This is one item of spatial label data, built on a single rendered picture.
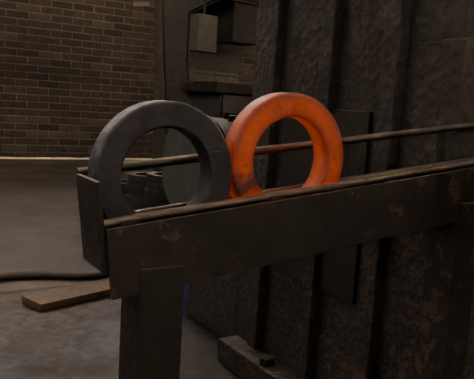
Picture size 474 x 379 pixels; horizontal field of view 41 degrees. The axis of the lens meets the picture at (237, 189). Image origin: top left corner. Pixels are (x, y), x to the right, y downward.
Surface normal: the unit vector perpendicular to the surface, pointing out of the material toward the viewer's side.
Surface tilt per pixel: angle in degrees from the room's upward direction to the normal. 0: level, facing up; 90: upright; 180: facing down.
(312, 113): 90
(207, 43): 90
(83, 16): 90
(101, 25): 90
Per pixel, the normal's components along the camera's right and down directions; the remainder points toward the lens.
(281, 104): 0.49, 0.15
